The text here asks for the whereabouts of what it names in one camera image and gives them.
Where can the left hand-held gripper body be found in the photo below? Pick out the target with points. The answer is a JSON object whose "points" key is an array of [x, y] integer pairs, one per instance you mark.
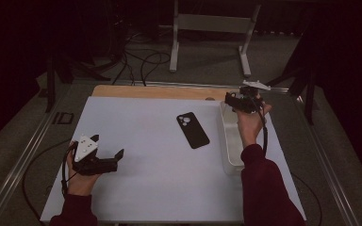
{"points": [[86, 149]]}

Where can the white metal stand frame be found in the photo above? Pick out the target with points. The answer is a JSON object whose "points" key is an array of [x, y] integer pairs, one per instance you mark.
{"points": [[213, 23]]}

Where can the person's left hand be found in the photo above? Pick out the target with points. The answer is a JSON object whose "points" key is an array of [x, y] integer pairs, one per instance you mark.
{"points": [[81, 185]]}

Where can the person's right hand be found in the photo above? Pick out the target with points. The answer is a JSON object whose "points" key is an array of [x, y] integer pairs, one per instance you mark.
{"points": [[250, 127]]}

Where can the black phone case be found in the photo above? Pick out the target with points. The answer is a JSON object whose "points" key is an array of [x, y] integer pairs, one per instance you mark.
{"points": [[193, 130]]}

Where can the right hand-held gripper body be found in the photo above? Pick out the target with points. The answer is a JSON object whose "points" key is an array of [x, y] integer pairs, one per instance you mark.
{"points": [[250, 100]]}

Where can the white plastic tray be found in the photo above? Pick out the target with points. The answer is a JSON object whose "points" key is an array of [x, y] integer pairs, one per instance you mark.
{"points": [[229, 141]]}

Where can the white table mat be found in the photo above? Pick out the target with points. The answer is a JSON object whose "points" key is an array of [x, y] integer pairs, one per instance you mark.
{"points": [[169, 194]]}

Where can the black tripod stand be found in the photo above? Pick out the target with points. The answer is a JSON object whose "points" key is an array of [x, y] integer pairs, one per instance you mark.
{"points": [[309, 94], [51, 78]]}

